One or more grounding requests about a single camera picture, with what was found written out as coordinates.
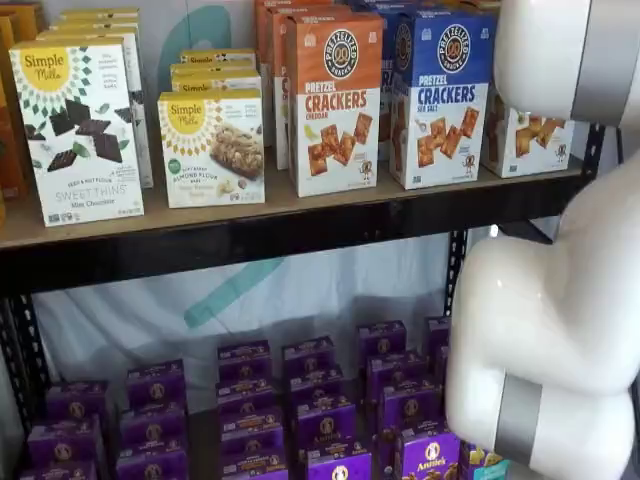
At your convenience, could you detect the orange snack box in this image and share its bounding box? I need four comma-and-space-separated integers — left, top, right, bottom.
8, 1, 47, 44
0, 14, 32, 202

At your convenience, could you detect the wooden shelf board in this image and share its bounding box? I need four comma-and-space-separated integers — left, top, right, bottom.
0, 155, 586, 251

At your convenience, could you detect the Simple Mills Sweet Thins box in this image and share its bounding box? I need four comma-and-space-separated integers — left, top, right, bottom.
34, 28, 155, 190
8, 36, 146, 228
53, 13, 141, 26
59, 6, 141, 18
47, 20, 141, 35

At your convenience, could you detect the blue sea salt crackers box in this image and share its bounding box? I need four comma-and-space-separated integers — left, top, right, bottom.
344, 0, 431, 15
377, 9, 417, 162
388, 11, 497, 191

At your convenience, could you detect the black metal shelf frame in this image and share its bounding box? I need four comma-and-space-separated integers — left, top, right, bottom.
0, 122, 626, 480

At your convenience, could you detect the orange cheddar pretzel crackers box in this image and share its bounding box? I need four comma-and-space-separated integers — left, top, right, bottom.
253, 0, 331, 149
271, 5, 352, 172
285, 10, 385, 198

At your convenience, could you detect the Simple Mills almond bars box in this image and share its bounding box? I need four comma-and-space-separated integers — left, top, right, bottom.
156, 90, 267, 209
169, 62, 263, 96
179, 47, 258, 70

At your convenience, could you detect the white teal backdrop banner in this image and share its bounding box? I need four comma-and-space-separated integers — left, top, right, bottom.
29, 0, 621, 386

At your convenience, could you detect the purple teal Annie's box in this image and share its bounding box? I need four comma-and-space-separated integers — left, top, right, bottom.
459, 441, 512, 480

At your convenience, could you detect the purple Annie's snack box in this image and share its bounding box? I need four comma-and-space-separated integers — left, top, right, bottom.
219, 432, 287, 464
281, 335, 337, 376
124, 359, 188, 410
288, 367, 346, 406
115, 442, 191, 480
426, 315, 452, 362
18, 459, 99, 480
377, 427, 462, 480
294, 396, 358, 450
379, 383, 444, 432
219, 405, 286, 441
356, 320, 408, 362
365, 351, 427, 397
305, 446, 374, 480
433, 344, 451, 386
26, 416, 105, 467
46, 380, 115, 424
215, 374, 277, 414
216, 340, 273, 382
119, 403, 189, 447
221, 453, 291, 480

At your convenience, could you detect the yellow white pretzel crackers box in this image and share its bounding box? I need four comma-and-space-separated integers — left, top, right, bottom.
480, 82, 577, 179

